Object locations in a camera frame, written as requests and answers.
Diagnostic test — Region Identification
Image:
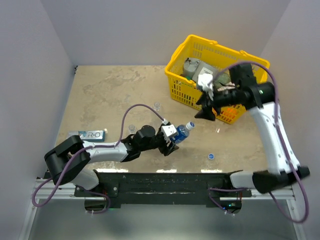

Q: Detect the blue label Pocari bottle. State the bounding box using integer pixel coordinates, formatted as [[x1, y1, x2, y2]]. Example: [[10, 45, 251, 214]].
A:
[[171, 124, 190, 144]]

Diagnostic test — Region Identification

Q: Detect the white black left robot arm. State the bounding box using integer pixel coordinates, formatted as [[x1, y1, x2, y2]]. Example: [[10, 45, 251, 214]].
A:
[[44, 123, 178, 196]]

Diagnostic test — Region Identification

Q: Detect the grey wrapped tissue roll rear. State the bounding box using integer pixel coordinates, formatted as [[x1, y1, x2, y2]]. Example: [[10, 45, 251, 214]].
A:
[[183, 57, 201, 78]]

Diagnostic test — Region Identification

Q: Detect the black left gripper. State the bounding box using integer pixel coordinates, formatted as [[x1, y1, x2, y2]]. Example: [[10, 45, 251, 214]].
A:
[[140, 124, 179, 156]]

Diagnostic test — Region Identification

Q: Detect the blue white cap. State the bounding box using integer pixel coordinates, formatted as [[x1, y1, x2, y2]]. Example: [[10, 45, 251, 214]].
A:
[[208, 153, 215, 160]]

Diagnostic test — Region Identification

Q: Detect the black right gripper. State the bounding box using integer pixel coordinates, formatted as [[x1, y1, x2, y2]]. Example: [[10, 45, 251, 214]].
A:
[[194, 85, 241, 122]]

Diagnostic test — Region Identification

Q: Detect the green netted melon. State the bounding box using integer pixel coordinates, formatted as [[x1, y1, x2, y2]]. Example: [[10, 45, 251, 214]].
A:
[[214, 72, 231, 89]]

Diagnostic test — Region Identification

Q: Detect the clear plastic bottle small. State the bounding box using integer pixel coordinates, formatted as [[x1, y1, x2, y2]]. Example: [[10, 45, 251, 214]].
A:
[[128, 124, 136, 134]]

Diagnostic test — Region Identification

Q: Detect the orange fruit lower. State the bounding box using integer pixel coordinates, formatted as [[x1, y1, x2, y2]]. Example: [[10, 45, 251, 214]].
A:
[[219, 105, 243, 124]]

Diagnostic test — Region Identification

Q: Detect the clear plastic bottle large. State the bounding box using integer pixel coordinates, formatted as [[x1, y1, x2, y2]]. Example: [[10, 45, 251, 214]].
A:
[[153, 102, 162, 111]]

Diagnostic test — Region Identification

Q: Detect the aluminium frame rail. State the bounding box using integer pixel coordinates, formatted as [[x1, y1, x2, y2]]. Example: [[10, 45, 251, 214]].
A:
[[18, 174, 307, 240]]

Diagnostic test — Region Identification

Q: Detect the pink white tissue roll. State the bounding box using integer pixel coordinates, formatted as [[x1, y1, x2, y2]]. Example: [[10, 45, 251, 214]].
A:
[[217, 83, 236, 92]]

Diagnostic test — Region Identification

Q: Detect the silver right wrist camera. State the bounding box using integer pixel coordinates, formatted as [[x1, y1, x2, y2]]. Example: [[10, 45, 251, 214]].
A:
[[196, 73, 214, 100]]

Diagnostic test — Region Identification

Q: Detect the Pocari Sweat bottle cap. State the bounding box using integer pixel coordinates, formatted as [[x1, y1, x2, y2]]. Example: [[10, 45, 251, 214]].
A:
[[186, 121, 195, 130]]

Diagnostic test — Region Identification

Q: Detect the yellow plastic shopping basket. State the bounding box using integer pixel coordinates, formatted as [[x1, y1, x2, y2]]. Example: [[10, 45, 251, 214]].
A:
[[165, 35, 275, 124]]

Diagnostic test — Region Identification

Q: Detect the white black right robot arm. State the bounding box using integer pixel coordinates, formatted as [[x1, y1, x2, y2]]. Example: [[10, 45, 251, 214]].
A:
[[195, 61, 310, 197]]

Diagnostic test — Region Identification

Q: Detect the blue silver flat box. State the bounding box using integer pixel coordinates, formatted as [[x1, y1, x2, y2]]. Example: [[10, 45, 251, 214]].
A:
[[66, 130, 106, 142]]

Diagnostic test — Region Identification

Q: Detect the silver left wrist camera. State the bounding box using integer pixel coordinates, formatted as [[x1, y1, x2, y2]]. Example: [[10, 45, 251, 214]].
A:
[[161, 124, 178, 139]]

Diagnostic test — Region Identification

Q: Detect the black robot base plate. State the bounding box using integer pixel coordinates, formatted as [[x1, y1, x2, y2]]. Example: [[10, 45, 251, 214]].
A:
[[74, 172, 252, 213]]

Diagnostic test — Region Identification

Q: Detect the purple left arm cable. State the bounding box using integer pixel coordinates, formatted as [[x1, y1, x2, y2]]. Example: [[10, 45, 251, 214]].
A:
[[31, 103, 169, 208]]

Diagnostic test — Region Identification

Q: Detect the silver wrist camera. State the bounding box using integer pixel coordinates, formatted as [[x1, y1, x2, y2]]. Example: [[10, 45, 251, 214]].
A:
[[196, 73, 214, 100], [161, 124, 178, 139]]

